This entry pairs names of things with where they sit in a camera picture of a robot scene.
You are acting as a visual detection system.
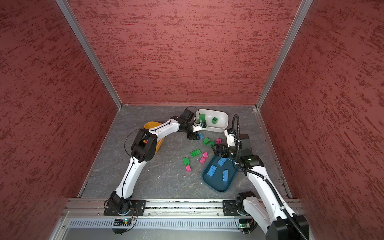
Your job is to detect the teal plastic bin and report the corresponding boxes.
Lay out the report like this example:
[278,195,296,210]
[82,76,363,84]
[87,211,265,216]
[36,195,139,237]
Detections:
[202,156,238,193]

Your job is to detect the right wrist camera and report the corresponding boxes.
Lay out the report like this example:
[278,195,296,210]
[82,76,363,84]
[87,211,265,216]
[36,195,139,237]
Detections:
[224,128,237,147]

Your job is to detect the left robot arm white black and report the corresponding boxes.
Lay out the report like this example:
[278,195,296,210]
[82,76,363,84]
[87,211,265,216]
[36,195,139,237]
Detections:
[104,110,202,216]

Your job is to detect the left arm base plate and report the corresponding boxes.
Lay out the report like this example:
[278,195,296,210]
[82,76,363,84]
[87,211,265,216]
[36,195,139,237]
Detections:
[103,199,147,217]

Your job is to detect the right corner aluminium post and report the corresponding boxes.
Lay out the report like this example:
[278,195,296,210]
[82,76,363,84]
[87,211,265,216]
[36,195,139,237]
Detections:
[256,0,313,111]

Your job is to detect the blue long brick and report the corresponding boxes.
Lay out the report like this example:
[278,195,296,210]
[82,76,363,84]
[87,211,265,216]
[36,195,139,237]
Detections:
[217,158,227,167]
[207,165,217,177]
[222,170,229,183]

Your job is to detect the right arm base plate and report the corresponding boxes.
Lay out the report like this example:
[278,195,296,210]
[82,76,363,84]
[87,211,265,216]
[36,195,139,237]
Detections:
[222,199,250,217]

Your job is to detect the left corner aluminium post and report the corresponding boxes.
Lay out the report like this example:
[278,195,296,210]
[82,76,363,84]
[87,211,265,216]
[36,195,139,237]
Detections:
[56,0,124,110]

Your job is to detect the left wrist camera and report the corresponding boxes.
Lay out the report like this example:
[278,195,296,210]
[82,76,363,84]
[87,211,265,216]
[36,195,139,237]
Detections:
[179,109,207,132]

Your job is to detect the white plastic bin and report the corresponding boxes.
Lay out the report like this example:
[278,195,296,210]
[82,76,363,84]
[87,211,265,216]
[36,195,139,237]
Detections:
[195,109,229,133]

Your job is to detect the controller board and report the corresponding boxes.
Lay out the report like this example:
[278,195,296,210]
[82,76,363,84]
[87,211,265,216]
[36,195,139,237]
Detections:
[238,219,257,235]
[112,219,132,235]

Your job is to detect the right controller board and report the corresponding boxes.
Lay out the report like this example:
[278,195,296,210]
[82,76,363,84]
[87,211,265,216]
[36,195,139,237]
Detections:
[238,219,257,235]

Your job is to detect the yellow plastic bin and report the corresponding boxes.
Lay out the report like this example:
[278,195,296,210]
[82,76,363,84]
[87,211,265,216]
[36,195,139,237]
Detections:
[143,121,166,156]

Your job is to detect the aluminium front rail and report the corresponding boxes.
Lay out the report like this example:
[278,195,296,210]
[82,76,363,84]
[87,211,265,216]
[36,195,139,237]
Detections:
[61,198,239,218]

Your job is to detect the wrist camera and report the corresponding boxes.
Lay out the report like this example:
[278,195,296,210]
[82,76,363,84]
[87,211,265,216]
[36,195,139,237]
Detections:
[179,109,207,132]
[224,128,237,147]

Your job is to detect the blue long brick bottom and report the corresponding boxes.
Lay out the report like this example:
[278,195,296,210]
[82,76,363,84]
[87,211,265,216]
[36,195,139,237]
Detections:
[222,170,229,183]

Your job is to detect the right arm black hose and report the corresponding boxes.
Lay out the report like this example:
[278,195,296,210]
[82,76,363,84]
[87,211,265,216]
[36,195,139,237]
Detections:
[231,113,308,240]

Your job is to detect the corner aluminium post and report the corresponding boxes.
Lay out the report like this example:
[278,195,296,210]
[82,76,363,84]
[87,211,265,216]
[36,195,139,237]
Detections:
[56,0,124,110]
[256,0,313,111]

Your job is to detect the left controller board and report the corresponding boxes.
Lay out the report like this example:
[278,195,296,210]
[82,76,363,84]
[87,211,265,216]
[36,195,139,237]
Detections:
[112,219,132,235]

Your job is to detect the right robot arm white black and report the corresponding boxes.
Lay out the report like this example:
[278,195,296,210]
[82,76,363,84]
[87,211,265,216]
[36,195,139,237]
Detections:
[215,144,310,240]

